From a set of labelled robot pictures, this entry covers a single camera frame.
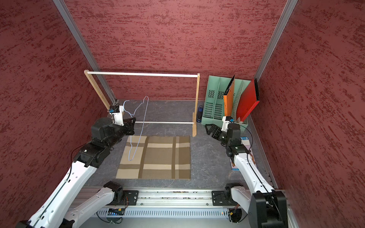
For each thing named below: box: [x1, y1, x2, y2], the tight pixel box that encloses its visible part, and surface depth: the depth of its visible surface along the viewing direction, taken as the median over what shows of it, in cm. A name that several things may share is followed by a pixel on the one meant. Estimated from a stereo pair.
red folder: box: [236, 78, 260, 122], surface depth 101 cm
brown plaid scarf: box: [115, 135, 192, 180], surface depth 89 cm
